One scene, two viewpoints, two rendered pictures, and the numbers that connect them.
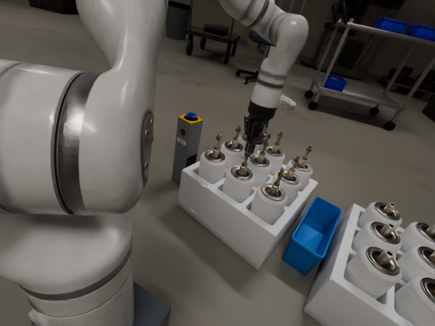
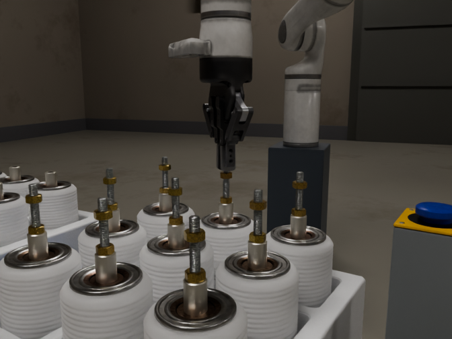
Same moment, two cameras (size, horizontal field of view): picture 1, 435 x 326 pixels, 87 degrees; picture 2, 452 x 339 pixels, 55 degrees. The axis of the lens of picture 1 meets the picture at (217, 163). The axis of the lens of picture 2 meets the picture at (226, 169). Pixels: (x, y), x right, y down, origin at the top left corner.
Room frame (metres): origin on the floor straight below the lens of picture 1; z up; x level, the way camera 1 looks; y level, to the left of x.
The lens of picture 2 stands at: (1.25, -0.08, 0.45)
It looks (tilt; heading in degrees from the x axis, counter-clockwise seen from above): 11 degrees down; 181
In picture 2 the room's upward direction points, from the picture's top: straight up
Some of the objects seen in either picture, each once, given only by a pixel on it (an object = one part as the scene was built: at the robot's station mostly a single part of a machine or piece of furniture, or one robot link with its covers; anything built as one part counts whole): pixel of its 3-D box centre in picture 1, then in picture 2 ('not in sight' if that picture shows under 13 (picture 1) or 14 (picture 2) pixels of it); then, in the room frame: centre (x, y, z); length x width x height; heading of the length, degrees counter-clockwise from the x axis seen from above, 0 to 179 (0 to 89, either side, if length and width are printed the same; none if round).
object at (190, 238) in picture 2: not in sight; (194, 235); (0.88, -0.11, 0.32); 0.02 x 0.02 x 0.01; 80
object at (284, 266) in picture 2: (234, 146); (257, 264); (0.78, -0.05, 0.25); 0.08 x 0.08 x 0.01
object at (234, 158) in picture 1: (228, 165); (255, 336); (0.78, -0.05, 0.16); 0.10 x 0.10 x 0.18
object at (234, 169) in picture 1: (241, 173); (226, 220); (0.62, -0.08, 0.25); 0.08 x 0.08 x 0.01
